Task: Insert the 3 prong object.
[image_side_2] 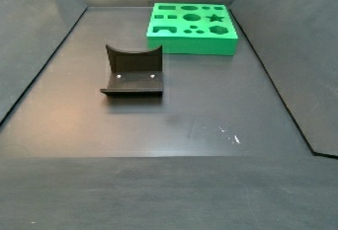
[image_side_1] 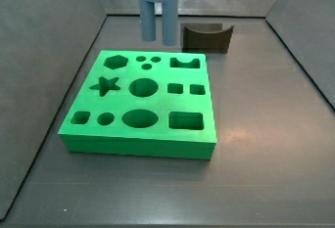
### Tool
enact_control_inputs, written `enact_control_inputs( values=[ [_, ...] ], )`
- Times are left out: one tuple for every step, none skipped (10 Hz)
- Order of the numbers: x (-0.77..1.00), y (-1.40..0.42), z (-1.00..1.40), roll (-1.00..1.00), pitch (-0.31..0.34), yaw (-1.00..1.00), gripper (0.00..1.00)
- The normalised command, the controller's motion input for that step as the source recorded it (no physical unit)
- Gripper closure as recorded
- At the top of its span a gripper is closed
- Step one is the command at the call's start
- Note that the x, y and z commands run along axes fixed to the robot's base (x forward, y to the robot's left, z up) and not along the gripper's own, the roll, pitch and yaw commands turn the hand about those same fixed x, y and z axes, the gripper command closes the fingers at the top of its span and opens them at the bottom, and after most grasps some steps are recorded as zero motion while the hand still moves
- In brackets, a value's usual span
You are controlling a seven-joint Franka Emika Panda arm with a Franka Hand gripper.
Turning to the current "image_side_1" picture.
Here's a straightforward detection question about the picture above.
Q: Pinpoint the blue three prong object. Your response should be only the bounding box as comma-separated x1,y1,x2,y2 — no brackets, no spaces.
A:
139,0,178,46

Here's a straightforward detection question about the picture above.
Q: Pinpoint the green shape sorter block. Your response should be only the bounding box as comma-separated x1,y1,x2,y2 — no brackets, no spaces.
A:
59,50,218,160

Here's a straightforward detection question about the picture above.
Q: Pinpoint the dark brown curved block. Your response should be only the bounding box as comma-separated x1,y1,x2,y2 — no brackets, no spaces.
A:
181,23,236,54

